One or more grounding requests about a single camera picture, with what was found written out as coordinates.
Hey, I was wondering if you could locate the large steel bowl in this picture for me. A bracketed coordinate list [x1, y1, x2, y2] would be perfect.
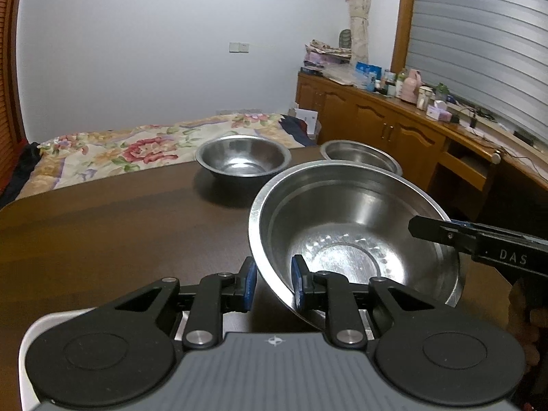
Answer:
[248, 161, 466, 311]

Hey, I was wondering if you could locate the small steel bowl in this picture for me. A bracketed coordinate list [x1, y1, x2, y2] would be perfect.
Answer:
[195, 135, 292, 182]

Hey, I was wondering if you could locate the medium steel bowl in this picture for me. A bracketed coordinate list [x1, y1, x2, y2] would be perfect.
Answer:
[320, 140, 403, 175]

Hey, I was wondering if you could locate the person's right hand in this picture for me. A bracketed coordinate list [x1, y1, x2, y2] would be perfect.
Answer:
[506, 281, 547, 371]

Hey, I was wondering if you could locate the wooden sideboard cabinet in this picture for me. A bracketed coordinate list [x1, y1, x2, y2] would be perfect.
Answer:
[295, 72, 547, 236]

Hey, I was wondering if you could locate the pink tissue box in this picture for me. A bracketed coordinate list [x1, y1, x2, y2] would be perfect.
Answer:
[426, 100, 452, 123]

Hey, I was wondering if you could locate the green bottle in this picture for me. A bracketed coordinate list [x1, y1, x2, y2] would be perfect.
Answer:
[435, 83, 450, 101]

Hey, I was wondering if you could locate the white jar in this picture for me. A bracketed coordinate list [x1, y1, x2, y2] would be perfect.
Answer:
[416, 85, 434, 110]

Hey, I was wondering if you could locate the white paper bag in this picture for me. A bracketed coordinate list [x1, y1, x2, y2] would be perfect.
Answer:
[288, 107, 319, 136]

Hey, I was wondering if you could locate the pink jug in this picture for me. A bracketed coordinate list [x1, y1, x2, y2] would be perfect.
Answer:
[400, 69, 423, 105]

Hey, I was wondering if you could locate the floral bed quilt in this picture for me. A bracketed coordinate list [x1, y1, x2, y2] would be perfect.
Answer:
[18, 112, 315, 199]

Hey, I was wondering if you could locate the grey window blind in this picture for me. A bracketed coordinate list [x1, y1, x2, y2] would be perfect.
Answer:
[406, 0, 547, 139]

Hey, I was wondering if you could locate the blue white box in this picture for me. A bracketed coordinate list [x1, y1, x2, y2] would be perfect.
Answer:
[355, 61, 383, 80]

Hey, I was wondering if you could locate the folded cloth stack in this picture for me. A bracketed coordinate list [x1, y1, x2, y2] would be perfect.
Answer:
[304, 39, 351, 68]

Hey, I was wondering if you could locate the green fan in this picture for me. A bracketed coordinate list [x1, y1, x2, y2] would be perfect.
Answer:
[338, 29, 352, 49]

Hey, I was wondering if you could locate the brown wooden headboard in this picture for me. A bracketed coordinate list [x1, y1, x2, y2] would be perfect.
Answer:
[1, 0, 27, 190]

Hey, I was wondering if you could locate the beige curtain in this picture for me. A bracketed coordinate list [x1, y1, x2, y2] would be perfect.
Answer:
[348, 0, 372, 65]

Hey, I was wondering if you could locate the black charger cable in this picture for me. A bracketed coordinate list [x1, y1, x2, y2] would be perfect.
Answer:
[453, 104, 493, 132]

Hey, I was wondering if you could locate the white wall switch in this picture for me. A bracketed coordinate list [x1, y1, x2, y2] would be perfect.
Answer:
[228, 42, 250, 54]

